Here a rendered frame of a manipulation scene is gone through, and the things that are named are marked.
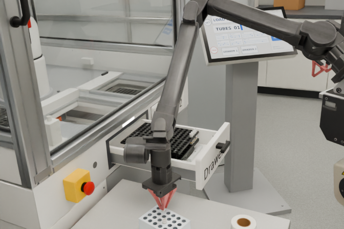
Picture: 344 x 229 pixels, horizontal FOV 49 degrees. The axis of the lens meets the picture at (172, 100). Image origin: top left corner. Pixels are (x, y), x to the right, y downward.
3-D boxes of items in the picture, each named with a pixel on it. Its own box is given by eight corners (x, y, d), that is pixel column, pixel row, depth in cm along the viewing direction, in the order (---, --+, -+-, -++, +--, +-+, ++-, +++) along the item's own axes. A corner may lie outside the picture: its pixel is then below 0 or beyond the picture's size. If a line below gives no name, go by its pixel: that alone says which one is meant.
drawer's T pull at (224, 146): (230, 143, 126) (230, 140, 125) (223, 154, 120) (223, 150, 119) (220, 142, 127) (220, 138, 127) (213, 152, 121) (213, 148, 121)
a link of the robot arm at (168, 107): (202, 1, 114) (203, 22, 124) (184, -1, 116) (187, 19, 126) (167, 134, 100) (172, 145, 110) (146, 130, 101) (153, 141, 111)
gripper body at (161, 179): (141, 188, 105) (139, 165, 103) (165, 173, 113) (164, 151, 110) (158, 197, 101) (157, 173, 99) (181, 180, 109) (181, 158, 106)
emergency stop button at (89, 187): (97, 191, 111) (95, 179, 109) (88, 198, 107) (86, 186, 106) (88, 188, 112) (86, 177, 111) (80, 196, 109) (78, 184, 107)
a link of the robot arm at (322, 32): (199, -23, 118) (200, -3, 128) (179, 10, 115) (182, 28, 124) (341, 25, 106) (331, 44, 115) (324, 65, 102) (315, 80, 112)
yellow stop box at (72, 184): (94, 191, 114) (91, 170, 111) (79, 204, 108) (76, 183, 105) (81, 187, 116) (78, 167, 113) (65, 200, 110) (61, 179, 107)
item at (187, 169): (223, 146, 138) (223, 131, 136) (197, 183, 117) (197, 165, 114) (130, 129, 155) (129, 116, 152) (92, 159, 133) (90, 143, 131)
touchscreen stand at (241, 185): (291, 212, 230) (306, 49, 193) (221, 225, 221) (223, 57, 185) (256, 170, 275) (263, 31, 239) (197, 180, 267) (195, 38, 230)
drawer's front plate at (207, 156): (229, 149, 139) (230, 121, 135) (200, 191, 115) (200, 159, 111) (224, 147, 140) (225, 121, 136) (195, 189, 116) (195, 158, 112)
